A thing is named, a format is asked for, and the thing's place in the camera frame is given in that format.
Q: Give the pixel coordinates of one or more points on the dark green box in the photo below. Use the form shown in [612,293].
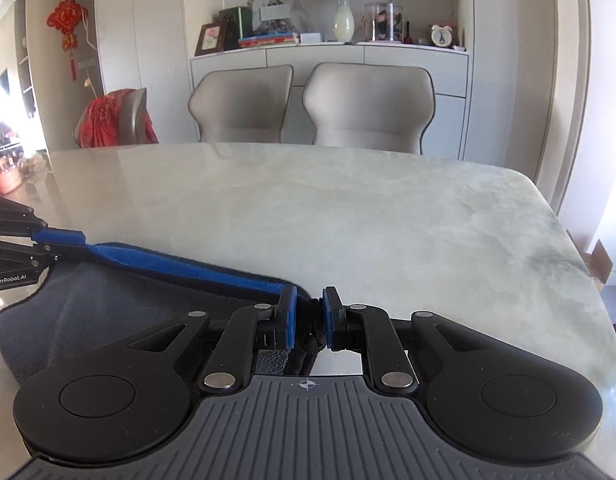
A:
[237,25]

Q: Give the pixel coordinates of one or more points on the small white box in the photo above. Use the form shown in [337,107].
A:
[310,38]

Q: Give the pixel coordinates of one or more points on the stack of books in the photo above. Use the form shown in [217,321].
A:
[268,40]

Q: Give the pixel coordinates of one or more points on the grey chair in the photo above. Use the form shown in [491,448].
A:
[136,107]

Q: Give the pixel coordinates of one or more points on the white vase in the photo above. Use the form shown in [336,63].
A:
[344,22]

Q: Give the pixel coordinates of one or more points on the orange container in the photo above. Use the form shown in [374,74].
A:
[5,175]

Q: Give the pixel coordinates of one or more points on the pink alarm clock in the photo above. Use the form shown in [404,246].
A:
[442,36]

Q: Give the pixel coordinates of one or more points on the glass display dome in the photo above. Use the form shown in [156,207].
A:
[384,22]

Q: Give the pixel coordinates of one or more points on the beige dining chair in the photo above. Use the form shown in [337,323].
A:
[240,105]
[368,107]

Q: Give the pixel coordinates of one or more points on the white sideboard cabinet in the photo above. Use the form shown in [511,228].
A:
[338,55]

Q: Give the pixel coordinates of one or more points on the white card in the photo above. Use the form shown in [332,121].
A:
[274,13]

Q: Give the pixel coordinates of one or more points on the dark picture frame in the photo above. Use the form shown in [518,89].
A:
[208,40]

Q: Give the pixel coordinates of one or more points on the red knot wall ornament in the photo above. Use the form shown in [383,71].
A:
[66,16]

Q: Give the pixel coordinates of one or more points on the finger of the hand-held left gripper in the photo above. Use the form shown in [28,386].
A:
[57,237]
[37,255]

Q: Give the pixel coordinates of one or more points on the cardboard box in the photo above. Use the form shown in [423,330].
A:
[595,265]

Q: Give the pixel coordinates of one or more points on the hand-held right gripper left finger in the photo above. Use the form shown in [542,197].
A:
[287,320]

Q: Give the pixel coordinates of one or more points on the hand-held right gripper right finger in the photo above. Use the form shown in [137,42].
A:
[332,320]

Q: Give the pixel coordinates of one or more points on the red patterned cloth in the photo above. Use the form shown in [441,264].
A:
[105,120]

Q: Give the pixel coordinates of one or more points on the dark grey towel blue edge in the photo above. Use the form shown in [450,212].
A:
[137,302]

